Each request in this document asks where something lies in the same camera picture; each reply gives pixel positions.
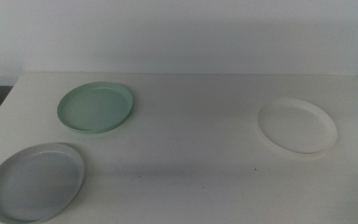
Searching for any light grey shallow bowl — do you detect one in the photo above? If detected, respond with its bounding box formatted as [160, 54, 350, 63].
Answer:
[0, 142, 85, 224]

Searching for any pale green shallow bowl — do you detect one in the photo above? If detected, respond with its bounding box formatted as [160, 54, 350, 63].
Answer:
[57, 81, 134, 134]

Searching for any white shallow bowl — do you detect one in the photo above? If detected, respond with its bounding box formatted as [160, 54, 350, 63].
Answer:
[257, 97, 338, 155]

